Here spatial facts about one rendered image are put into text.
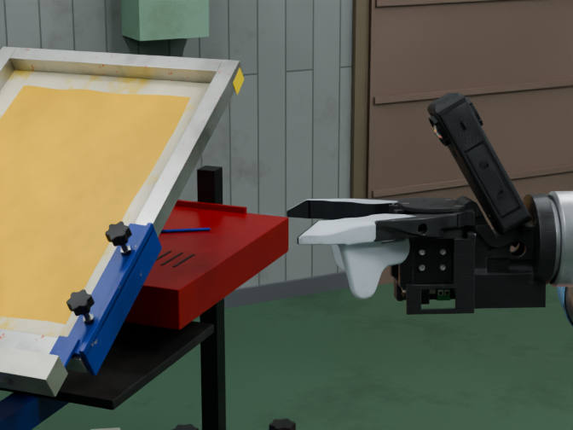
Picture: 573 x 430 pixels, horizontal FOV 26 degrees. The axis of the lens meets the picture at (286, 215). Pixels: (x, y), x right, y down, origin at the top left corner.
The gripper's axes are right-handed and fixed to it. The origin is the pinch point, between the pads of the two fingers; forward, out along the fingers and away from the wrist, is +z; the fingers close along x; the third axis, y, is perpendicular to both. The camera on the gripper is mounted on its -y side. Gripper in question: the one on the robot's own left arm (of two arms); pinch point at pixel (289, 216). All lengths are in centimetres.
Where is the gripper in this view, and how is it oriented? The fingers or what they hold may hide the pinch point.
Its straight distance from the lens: 95.9
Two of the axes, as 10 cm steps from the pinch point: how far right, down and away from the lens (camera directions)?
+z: -10.0, 0.2, -0.5
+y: 0.1, 9.9, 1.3
